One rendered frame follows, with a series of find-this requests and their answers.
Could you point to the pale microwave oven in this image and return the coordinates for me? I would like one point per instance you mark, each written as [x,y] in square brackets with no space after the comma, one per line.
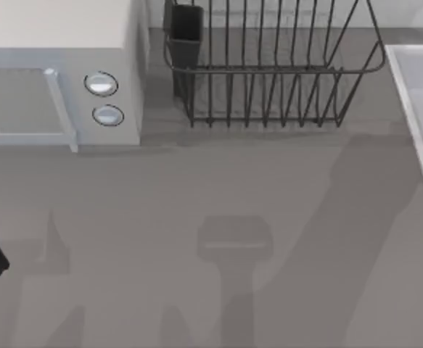
[98,32]

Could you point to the microwave door with window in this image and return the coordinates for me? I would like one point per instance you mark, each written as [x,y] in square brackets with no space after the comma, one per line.
[15,105]

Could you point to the dark grey cutlery holder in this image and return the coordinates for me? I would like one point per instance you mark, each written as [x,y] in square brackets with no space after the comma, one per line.
[184,40]

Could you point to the round silver microwave knob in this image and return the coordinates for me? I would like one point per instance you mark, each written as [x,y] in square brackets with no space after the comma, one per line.
[107,115]
[101,83]

